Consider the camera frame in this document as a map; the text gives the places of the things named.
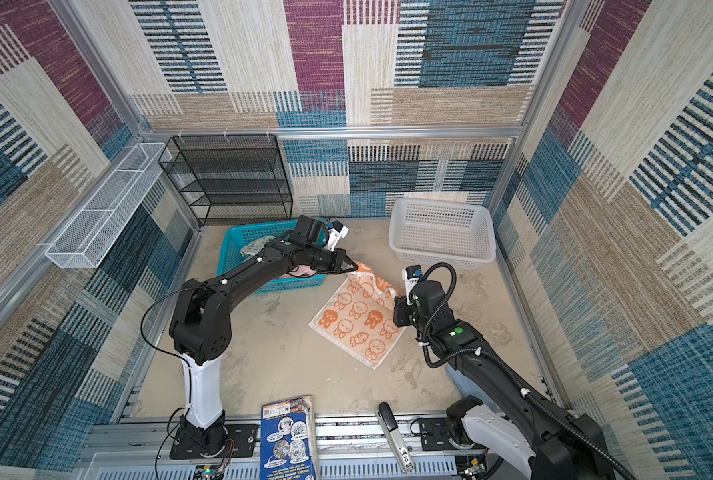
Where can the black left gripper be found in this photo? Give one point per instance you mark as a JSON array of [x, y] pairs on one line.
[[339, 257]]

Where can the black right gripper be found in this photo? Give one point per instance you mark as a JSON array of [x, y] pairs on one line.
[[401, 307]]

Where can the orange bunny pattern towel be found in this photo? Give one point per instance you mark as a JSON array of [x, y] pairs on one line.
[[359, 318]]

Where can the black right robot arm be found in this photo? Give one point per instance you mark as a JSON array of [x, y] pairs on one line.
[[534, 435]]

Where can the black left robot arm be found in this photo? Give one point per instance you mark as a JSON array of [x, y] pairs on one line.
[[201, 326]]

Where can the pink terry towel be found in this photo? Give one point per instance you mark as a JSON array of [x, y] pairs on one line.
[[302, 272]]

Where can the blue bunny pattern towel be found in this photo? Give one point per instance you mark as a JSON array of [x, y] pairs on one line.
[[255, 247]]

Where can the teal plastic basket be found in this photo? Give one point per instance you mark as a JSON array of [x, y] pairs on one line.
[[239, 237]]

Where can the white plastic basket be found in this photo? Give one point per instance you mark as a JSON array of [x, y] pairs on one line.
[[426, 231]]

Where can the black silver stapler tool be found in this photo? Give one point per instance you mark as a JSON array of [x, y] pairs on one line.
[[394, 437]]

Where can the blue printed package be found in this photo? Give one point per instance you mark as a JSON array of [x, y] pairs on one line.
[[288, 440]]

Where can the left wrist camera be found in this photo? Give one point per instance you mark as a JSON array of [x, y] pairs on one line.
[[335, 231]]

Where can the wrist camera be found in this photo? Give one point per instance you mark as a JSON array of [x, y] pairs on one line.
[[335, 231], [411, 277]]

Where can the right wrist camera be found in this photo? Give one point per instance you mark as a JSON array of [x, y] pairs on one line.
[[411, 277]]

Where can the black wire shelf rack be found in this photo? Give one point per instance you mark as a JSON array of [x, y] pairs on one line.
[[229, 179]]

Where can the white wire mesh tray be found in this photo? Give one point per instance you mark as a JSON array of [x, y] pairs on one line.
[[90, 235]]

